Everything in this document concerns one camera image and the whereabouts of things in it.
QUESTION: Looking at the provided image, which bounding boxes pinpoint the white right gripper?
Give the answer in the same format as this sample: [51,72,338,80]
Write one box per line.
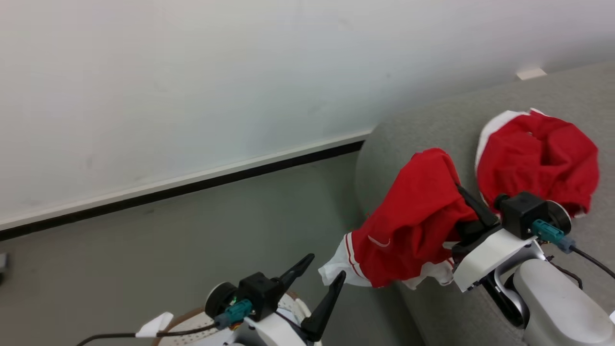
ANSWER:
[450,185,546,293]

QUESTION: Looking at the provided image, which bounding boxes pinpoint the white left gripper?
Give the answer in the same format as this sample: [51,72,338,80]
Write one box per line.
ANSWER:
[226,253,347,346]

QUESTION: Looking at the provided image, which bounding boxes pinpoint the red shorts white stripes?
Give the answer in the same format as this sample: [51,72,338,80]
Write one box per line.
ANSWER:
[318,148,481,290]

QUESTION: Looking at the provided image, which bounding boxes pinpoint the red shirt white trim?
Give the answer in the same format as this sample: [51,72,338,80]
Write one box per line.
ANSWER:
[475,108,600,218]

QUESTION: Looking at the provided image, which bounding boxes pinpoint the grey fabric sofa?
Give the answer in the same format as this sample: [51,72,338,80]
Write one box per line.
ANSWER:
[355,62,615,346]

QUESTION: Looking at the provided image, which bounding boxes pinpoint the white laundry basket brown rim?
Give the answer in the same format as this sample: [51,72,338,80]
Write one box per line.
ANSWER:
[135,292,318,346]

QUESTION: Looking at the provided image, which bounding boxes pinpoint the white and black baseboard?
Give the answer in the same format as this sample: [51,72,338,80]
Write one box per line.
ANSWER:
[0,130,373,242]

